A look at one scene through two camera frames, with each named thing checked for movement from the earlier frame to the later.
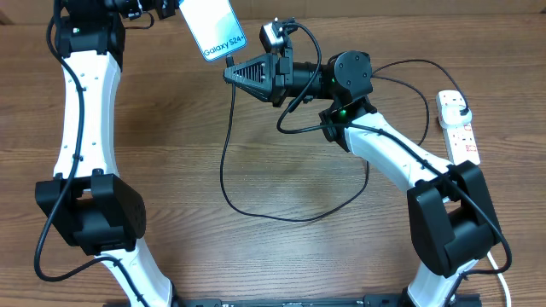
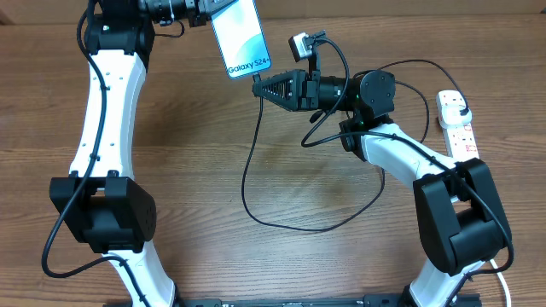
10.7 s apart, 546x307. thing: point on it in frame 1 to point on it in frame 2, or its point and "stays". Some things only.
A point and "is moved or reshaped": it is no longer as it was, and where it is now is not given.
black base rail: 370,301 stays
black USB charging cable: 367,169 to 370,201
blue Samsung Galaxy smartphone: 214,26 is moved or reshaped
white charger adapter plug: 450,117 stays
